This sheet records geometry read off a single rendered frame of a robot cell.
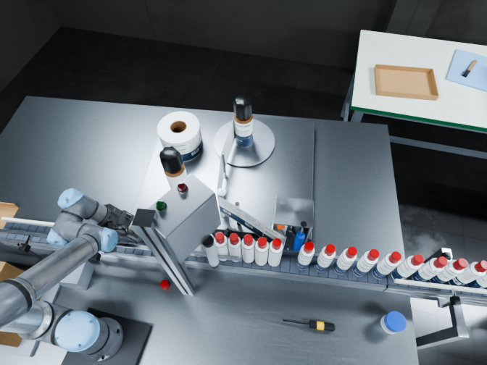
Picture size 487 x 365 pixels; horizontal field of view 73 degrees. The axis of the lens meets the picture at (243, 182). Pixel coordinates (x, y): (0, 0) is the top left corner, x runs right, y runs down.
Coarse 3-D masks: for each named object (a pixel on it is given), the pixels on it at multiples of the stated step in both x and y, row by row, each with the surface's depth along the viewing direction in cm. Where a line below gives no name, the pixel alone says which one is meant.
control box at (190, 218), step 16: (192, 176) 87; (176, 192) 84; (192, 192) 84; (208, 192) 84; (176, 208) 82; (192, 208) 82; (208, 208) 86; (160, 224) 80; (176, 224) 80; (192, 224) 84; (208, 224) 92; (176, 240) 83; (192, 240) 90; (176, 256) 89
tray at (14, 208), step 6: (0, 204) 156; (6, 204) 155; (12, 204) 154; (0, 210) 156; (6, 210) 156; (12, 210) 156; (0, 216) 154; (6, 216) 154; (12, 216) 154; (0, 222) 153; (0, 228) 151
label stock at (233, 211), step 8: (224, 200) 131; (224, 208) 137; (232, 208) 132; (232, 216) 139; (240, 216) 134; (248, 216) 128; (248, 224) 134; (256, 224) 129; (264, 224) 124; (256, 232) 136; (264, 232) 131; (272, 232) 125
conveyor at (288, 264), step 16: (16, 224) 147; (32, 240) 142; (128, 240) 142; (192, 256) 137; (288, 256) 136; (288, 272) 133; (304, 272) 132; (320, 272) 132; (352, 272) 132; (368, 272) 132
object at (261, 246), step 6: (258, 240) 118; (264, 240) 118; (258, 246) 120; (264, 246) 119; (258, 252) 122; (264, 252) 121; (258, 258) 127; (264, 258) 127; (258, 264) 134; (264, 264) 134
